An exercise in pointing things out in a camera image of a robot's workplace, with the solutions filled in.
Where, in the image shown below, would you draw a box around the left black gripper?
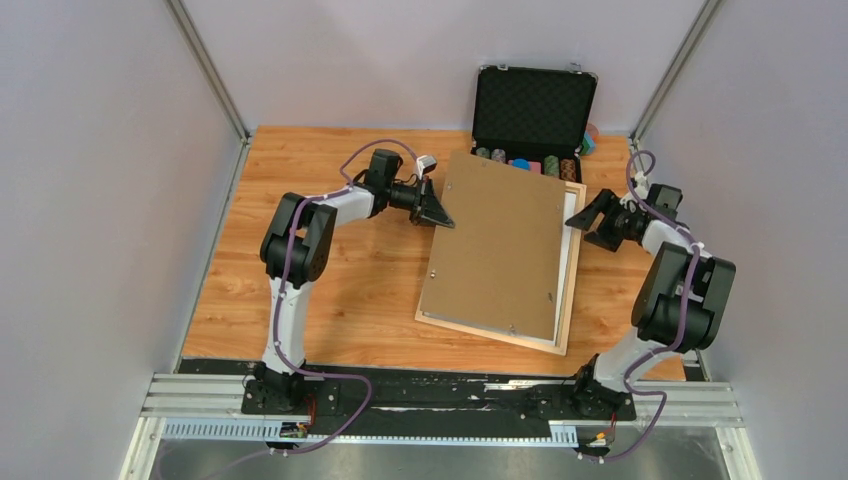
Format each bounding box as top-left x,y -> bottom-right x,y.
386,176 -> 456,230

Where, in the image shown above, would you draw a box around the light wooden picture frame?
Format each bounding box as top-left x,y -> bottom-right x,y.
414,178 -> 588,358

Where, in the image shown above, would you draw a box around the brown cardboard backing board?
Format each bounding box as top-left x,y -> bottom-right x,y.
420,152 -> 567,341

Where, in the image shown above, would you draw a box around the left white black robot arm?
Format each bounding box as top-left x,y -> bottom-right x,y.
254,140 -> 455,413

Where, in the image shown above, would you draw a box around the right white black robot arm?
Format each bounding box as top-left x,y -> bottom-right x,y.
565,184 -> 736,418

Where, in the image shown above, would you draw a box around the blue orange chip stack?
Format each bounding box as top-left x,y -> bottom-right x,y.
559,159 -> 579,182

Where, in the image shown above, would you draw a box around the green chip stack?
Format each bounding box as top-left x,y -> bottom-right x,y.
542,155 -> 561,178

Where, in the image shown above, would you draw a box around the grey purple chip stack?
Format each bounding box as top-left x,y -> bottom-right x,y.
474,147 -> 507,163

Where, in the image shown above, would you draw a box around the red playing card deck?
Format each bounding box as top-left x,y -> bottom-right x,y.
508,159 -> 542,174

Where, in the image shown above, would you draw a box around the colourful objects behind case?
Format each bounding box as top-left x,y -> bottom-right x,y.
580,123 -> 600,156

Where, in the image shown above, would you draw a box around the blue dealer button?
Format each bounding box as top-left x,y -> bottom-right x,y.
511,158 -> 532,171

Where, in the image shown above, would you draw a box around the black poker chip case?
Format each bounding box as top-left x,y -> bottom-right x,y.
471,65 -> 598,183

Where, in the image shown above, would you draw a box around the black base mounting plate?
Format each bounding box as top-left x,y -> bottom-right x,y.
241,365 -> 636,439

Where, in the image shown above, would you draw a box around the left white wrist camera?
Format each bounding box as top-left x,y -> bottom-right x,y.
414,155 -> 437,180

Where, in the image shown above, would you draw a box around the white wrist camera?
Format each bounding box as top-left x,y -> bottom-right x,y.
414,155 -> 437,180
628,171 -> 650,200

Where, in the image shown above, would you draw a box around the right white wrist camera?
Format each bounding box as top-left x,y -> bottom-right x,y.
628,171 -> 650,200

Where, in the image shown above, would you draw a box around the grey slotted cable duct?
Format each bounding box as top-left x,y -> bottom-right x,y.
161,418 -> 580,446

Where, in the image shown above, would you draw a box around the aluminium front rail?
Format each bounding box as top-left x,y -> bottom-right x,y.
141,370 -> 744,428

